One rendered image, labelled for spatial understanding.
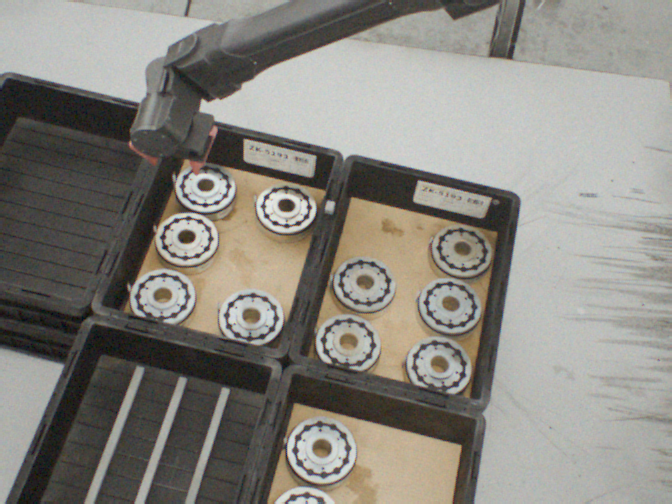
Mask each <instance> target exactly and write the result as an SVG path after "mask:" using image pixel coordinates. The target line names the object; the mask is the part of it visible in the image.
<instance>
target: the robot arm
mask: <svg viewBox="0 0 672 504"><path fill-rule="evenodd" d="M502 1H503V0H291V1H287V2H285V3H283V4H280V5H278V6H276V7H273V8H270V10H268V11H266V12H263V13H261V14H257V15H254V16H250V17H247V18H242V19H230V20H227V21H225V22H223V23H221V25H219V24H218V23H216V22H213V23H211V24H209V26H207V27H204V28H201V29H199V30H197V31H195V32H193V33H191V34H189V35H186V36H185V37H183V38H181V39H179V41H178V42H176V43H174V44H171V45H169V46H168V48H167V52H166V56H165V57H160V58H156V59H154V60H152V61H151V62H150V63H149V64H148V65H147V67H146V71H145V76H146V85H147V91H146V96H145V97H144V98H142V100H141V101H140V105H139V108H138V112H137V116H136V118H135V120H134V123H133V125H132V127H131V130H130V133H131V141H130V148H131V149H133V150H134V151H136V152H137V153H138V154H140V155H142V156H144V157H145V159H147V160H148V161H149V162H150V163H151V164H152V165H154V166H156V164H157V162H158V159H159V158H167V156H169V155H173V156H177V158H181V159H186V160H190V165H191V167H192V170H193V173H194V175H195V176H197V175H198V173H200V169H201V167H202V166H203V165H204V164H205V161H206V159H207V155H208V153H209V150H210V148H211V145H212V143H213V139H215V137H216V134H217V131H218V130H217V128H216V127H213V125H215V116H213V115H211V114H207V113H203V111H199V108H201V103H202V100H204V101H206V102H207V103H210V102H212V101H214V100H217V99H219V100H220V101H221V100H223V99H225V98H227V97H230V96H229V95H232V94H234V93H236V92H237V91H240V90H241V88H242V84H245V83H248V82H251V80H253V79H255V77H256V76H257V75H260V74H261V73H263V72H264V71H266V70H268V69H270V68H272V67H275V65H277V64H280V63H282V62H285V61H287V60H291V59H294V58H296V57H299V56H302V55H305V54H308V53H310V51H313V50H316V49H318V48H322V47H325V46H327V45H330V44H333V43H336V42H339V41H341V40H344V39H347V38H350V36H353V35H356V34H358V33H361V32H364V31H367V30H370V29H372V28H375V27H379V26H381V25H384V23H387V22H389V21H393V20H396V19H398V18H402V17H405V16H409V15H413V14H418V13H423V12H437V10H440V9H444V10H445V12H446V13H447V14H448V15H449V16H451V18H452V19H453V20H454V21H456V20H458V19H461V18H465V17H468V16H470V15H473V14H476V13H480V11H483V10H485V9H488V8H491V7H494V6H496V5H498V4H499V3H501V2H502Z"/></svg>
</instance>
